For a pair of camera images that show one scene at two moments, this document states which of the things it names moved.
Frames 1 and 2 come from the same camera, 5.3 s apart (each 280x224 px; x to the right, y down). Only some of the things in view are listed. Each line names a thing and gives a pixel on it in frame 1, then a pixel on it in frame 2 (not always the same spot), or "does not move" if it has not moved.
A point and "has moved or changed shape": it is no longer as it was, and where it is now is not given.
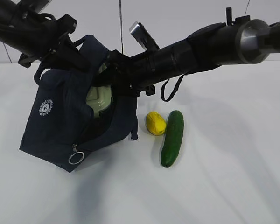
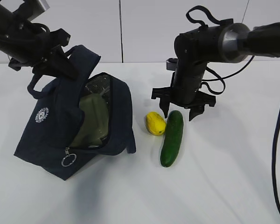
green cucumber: (173, 138) does not move
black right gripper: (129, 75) → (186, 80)
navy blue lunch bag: (59, 130) has moved or changed shape
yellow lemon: (156, 124) does not move
